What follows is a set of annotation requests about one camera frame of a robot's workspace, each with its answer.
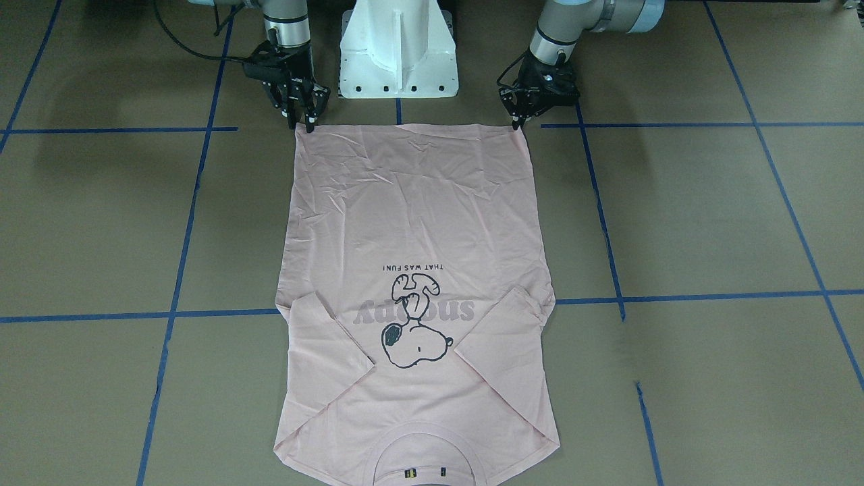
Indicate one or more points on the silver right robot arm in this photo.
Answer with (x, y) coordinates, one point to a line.
(286, 25)

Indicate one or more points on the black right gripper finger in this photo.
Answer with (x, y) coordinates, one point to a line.
(313, 98)
(285, 97)

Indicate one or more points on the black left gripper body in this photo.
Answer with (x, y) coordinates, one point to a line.
(533, 92)

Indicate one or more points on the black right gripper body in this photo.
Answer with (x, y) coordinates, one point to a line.
(299, 79)

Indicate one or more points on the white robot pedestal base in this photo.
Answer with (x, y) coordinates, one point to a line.
(397, 49)

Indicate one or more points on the pink Snoopy t-shirt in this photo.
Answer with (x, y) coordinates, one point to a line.
(415, 290)

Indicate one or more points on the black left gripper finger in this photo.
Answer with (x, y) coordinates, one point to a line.
(508, 97)
(526, 107)

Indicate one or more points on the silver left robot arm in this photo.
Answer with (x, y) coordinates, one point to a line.
(561, 24)

